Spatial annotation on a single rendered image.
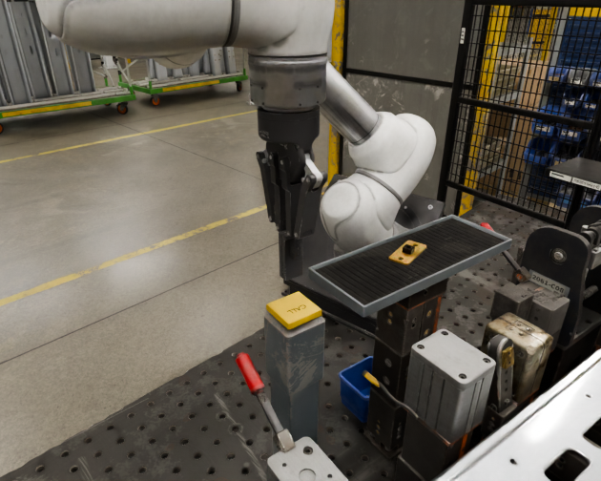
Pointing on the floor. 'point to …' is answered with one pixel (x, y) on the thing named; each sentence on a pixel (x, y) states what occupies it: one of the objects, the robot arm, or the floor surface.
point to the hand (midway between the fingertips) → (291, 254)
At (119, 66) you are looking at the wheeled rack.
